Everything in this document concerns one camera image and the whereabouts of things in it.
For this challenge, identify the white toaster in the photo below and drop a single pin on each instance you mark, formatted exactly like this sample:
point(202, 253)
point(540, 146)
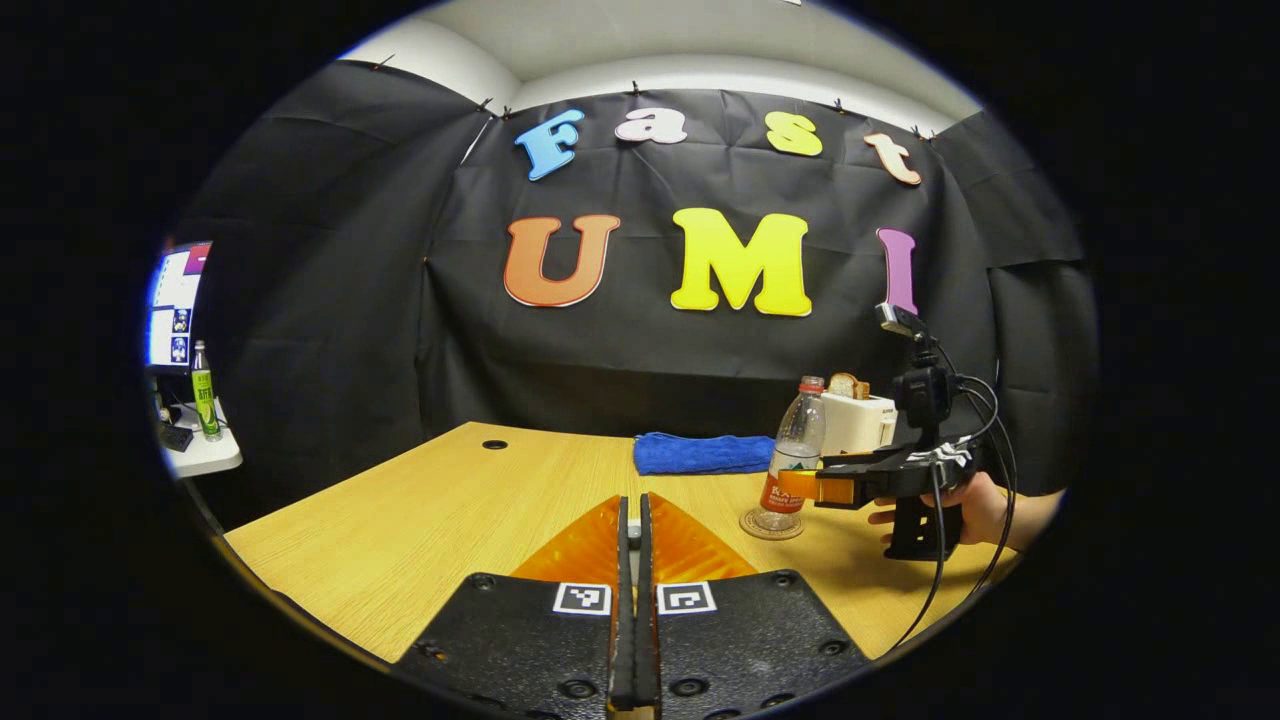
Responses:
point(855, 425)

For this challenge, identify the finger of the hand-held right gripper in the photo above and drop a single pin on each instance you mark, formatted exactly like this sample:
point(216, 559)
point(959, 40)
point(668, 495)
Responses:
point(865, 485)
point(865, 460)

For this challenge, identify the computer monitor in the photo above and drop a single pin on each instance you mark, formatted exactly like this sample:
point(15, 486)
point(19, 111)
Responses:
point(175, 300)

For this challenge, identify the clear water bottle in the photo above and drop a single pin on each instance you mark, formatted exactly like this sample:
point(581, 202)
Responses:
point(797, 440)

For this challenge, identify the blue towel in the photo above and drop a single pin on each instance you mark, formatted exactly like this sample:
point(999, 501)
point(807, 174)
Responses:
point(700, 454)

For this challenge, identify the black keyboard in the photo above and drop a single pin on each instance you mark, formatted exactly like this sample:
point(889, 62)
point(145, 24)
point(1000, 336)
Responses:
point(176, 437)

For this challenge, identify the bread slice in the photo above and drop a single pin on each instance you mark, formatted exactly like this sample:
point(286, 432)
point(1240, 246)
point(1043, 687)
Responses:
point(848, 386)

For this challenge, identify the black backdrop cloth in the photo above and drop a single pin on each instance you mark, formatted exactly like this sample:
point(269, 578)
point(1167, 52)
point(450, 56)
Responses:
point(650, 370)

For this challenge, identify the green drink bottle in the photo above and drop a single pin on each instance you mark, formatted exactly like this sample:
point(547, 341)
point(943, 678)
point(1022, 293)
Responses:
point(205, 400)

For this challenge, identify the white side table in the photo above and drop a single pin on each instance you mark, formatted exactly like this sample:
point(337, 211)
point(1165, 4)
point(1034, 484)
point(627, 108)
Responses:
point(210, 455)

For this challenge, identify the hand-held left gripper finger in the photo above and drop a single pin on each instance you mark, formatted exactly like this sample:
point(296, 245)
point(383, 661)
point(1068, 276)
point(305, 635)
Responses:
point(624, 620)
point(645, 620)

